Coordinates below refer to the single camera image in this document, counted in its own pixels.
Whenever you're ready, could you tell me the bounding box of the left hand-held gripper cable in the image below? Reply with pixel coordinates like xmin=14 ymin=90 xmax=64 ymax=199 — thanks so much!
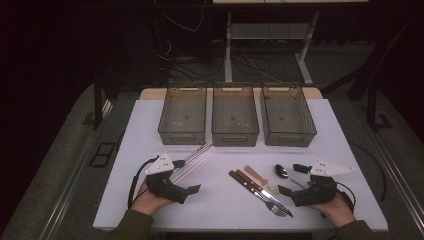
xmin=127 ymin=155 xmax=160 ymax=210

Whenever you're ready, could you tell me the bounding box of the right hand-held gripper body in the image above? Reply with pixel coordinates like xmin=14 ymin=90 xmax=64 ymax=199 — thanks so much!
xmin=290 ymin=159 xmax=357 ymax=208

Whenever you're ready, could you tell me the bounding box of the wooden-handled knife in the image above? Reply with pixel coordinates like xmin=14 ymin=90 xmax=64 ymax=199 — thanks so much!
xmin=235 ymin=169 xmax=295 ymax=219

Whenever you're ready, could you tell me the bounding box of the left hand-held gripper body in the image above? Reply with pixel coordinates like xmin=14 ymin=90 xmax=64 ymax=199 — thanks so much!
xmin=144 ymin=152 xmax=190 ymax=205

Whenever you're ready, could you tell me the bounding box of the wooden-handled fork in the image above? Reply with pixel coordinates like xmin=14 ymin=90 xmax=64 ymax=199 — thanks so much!
xmin=228 ymin=170 xmax=289 ymax=218

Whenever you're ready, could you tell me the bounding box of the thin black floor cable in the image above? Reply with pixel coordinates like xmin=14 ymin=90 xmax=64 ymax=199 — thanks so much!
xmin=348 ymin=141 xmax=388 ymax=204

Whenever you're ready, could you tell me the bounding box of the tangle of floor cables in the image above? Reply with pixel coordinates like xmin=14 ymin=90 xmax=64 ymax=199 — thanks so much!
xmin=154 ymin=0 xmax=288 ymax=84

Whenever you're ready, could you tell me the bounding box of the white-legged desk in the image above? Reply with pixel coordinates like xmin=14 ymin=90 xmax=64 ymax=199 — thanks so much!
xmin=211 ymin=0 xmax=370 ymax=86

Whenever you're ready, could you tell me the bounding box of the person's left hand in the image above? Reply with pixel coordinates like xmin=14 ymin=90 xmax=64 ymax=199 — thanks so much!
xmin=130 ymin=181 xmax=174 ymax=216

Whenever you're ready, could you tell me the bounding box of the black metal stand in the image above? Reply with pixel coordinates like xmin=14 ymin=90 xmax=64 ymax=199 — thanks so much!
xmin=82 ymin=66 xmax=119 ymax=131
xmin=321 ymin=9 xmax=424 ymax=133

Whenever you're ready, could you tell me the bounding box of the hand-held gripper cable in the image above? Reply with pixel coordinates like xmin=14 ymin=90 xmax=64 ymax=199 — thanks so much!
xmin=334 ymin=181 xmax=357 ymax=214
xmin=127 ymin=155 xmax=160 ymax=210

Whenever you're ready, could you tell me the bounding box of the person's right hand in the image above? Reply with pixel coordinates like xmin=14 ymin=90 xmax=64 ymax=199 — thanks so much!
xmin=306 ymin=193 xmax=357 ymax=228

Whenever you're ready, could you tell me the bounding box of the brown transparent plastic bin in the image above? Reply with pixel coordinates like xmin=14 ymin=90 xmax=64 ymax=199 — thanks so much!
xmin=157 ymin=82 xmax=208 ymax=146
xmin=211 ymin=82 xmax=260 ymax=148
xmin=259 ymin=82 xmax=318 ymax=148

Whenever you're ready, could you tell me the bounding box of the right hand-held gripper cable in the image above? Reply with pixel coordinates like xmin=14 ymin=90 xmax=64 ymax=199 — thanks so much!
xmin=334 ymin=181 xmax=357 ymax=214

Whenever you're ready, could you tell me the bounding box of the metal floor rail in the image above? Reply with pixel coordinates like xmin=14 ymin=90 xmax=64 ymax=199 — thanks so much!
xmin=366 ymin=129 xmax=424 ymax=228
xmin=39 ymin=99 xmax=114 ymax=240

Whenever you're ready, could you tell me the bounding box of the black floor socket frame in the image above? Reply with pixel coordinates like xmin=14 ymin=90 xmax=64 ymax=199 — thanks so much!
xmin=89 ymin=142 xmax=117 ymax=168

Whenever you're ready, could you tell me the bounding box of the metal spoon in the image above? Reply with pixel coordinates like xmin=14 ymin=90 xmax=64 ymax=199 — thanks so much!
xmin=274 ymin=163 xmax=308 ymax=190

